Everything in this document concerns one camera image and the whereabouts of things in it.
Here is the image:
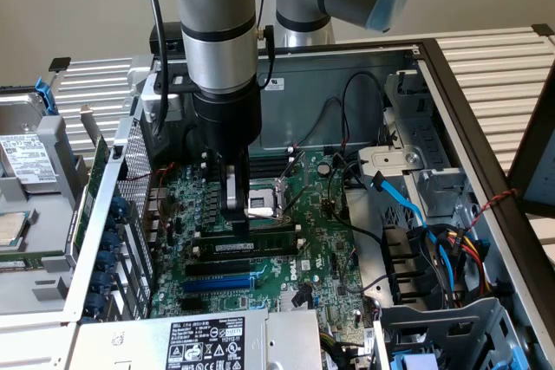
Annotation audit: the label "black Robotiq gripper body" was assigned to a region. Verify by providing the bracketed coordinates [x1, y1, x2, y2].
[192, 83, 264, 168]

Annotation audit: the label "green RAM stick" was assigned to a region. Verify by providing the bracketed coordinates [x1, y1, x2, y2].
[199, 230, 300, 258]
[0, 259, 43, 272]

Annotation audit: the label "CPU socket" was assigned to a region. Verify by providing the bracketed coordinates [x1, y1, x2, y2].
[246, 179, 290, 230]

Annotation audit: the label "metal socket cover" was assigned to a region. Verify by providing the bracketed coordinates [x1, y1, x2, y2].
[277, 151, 311, 217]

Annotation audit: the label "open metal PC case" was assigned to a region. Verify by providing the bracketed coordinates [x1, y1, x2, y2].
[64, 38, 555, 370]

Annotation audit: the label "long black expansion slot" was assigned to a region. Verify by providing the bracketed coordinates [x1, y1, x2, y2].
[184, 258, 251, 279]

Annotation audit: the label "green Dell motherboard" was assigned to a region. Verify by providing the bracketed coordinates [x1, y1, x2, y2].
[149, 148, 369, 332]

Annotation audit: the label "blue expansion slot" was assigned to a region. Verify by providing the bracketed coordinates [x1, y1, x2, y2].
[180, 276, 256, 296]

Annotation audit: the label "black box device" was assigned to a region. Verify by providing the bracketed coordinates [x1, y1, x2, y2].
[148, 23, 186, 58]

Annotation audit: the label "silver chipset heatsink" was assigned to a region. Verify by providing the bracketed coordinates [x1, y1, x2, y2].
[278, 289, 314, 311]

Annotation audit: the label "blue expansion card latch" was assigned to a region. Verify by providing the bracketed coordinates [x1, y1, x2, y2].
[95, 250, 117, 274]
[102, 230, 122, 254]
[85, 293, 105, 318]
[91, 272, 112, 295]
[108, 195, 127, 227]

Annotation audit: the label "short black expansion slot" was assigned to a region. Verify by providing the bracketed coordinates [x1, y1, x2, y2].
[179, 297, 205, 314]

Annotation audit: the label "silver disk bay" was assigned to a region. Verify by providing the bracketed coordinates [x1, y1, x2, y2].
[357, 69, 476, 226]

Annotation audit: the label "silver power supply unit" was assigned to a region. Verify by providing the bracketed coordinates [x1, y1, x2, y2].
[69, 308, 324, 370]

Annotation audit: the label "black plastic fan shroud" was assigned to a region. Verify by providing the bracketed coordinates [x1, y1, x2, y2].
[380, 225, 437, 305]

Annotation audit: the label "grey parts rack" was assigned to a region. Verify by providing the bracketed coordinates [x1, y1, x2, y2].
[0, 112, 90, 315]

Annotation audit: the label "silver hard disk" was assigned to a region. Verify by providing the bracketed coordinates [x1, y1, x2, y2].
[0, 91, 62, 196]

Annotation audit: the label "grey drive cage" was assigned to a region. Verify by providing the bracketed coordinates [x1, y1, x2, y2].
[375, 295, 537, 370]

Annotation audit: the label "silver CPU chip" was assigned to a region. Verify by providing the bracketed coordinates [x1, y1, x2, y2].
[0, 208, 39, 246]

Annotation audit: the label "black framed panel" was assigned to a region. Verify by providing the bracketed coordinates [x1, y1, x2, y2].
[506, 64, 555, 217]

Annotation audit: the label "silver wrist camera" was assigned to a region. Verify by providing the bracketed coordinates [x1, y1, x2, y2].
[140, 68, 196, 125]

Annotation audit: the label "black red fan wire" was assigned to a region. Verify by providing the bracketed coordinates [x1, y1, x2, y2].
[292, 95, 348, 149]

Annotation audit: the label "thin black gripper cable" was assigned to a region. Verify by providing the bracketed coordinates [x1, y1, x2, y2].
[254, 0, 276, 88]

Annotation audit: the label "red black twisted wire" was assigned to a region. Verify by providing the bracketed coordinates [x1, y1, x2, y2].
[117, 162, 179, 184]
[462, 189, 520, 235]

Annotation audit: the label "thick black camera cable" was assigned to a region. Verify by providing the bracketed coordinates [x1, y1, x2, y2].
[140, 0, 171, 140]

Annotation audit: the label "thin black loop wire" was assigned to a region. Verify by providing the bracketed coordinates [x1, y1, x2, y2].
[341, 70, 388, 148]

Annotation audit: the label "thick black wire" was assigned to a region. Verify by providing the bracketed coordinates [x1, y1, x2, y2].
[327, 151, 387, 245]

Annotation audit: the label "blue SATA wire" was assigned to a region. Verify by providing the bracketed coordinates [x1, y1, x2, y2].
[370, 172, 456, 300]

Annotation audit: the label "blue plastic disk bracket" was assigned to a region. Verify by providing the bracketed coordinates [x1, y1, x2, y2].
[33, 76, 61, 116]

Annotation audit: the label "yellow red power wires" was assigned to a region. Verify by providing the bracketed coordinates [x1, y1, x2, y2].
[427, 222, 498, 302]

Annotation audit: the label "blue plastic drive rail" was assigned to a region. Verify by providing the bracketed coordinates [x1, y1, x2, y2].
[392, 352, 440, 370]

